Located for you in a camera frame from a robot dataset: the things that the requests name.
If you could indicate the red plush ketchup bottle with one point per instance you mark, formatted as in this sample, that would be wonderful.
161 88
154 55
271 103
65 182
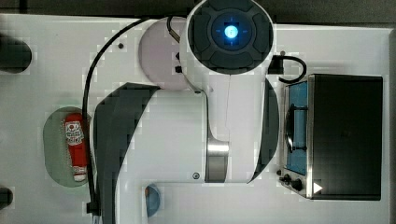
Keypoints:
75 141

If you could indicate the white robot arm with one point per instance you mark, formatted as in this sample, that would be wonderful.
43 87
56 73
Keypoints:
220 128

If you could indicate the green oval strainer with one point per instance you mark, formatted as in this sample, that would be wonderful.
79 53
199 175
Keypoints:
57 158

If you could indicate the purple round plate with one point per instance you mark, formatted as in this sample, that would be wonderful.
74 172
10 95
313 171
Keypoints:
158 57

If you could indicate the blue bowl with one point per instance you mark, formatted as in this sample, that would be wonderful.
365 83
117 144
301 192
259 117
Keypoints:
153 200

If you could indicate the black toaster oven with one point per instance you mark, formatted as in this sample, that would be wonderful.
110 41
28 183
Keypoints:
332 137

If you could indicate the black round object left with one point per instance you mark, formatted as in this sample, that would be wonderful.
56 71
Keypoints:
15 55

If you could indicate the black object lower left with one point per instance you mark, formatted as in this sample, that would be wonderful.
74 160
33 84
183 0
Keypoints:
6 197

